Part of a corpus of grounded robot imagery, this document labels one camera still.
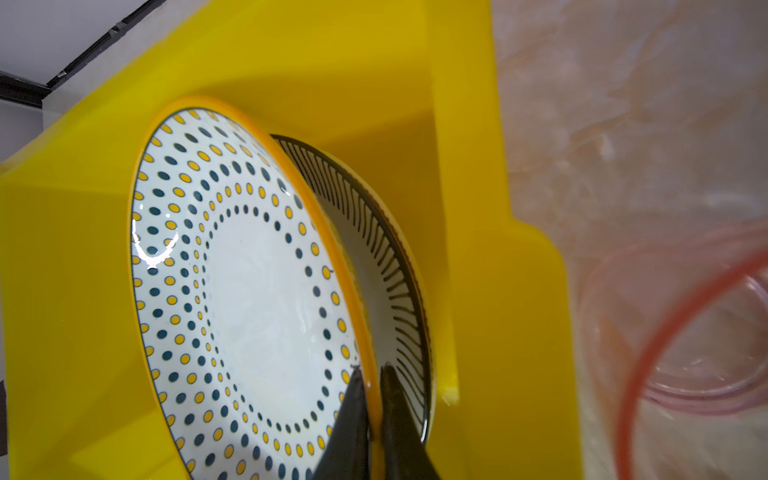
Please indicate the pink translucent cup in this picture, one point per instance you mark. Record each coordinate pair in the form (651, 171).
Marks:
(674, 339)

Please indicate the yellow plastic bin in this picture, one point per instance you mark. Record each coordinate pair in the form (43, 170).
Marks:
(402, 92)

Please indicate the yellow dotted plate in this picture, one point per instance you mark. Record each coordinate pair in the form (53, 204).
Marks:
(245, 313)

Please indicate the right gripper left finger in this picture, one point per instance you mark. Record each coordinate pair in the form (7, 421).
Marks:
(347, 453)

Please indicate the white striped rim plate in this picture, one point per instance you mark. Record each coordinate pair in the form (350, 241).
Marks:
(384, 270)

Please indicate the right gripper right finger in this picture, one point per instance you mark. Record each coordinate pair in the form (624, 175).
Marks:
(405, 455)

